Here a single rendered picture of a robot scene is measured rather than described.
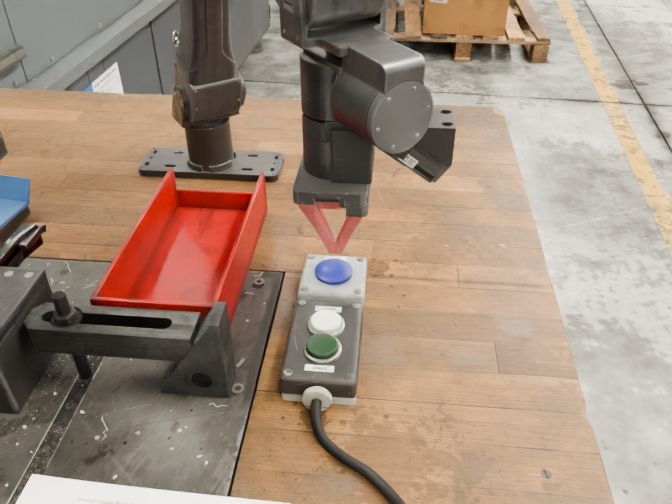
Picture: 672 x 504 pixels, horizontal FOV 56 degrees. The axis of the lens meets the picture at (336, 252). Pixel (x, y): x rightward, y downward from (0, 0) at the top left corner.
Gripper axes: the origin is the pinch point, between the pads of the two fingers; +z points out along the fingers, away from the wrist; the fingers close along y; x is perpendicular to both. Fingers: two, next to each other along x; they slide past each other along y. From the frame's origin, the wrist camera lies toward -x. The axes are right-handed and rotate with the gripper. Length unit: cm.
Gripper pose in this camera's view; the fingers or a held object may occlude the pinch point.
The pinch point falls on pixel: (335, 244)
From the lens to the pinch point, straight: 63.7
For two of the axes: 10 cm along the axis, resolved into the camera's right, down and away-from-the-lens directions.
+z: 0.1, 8.1, 5.9
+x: -10.0, -0.5, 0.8
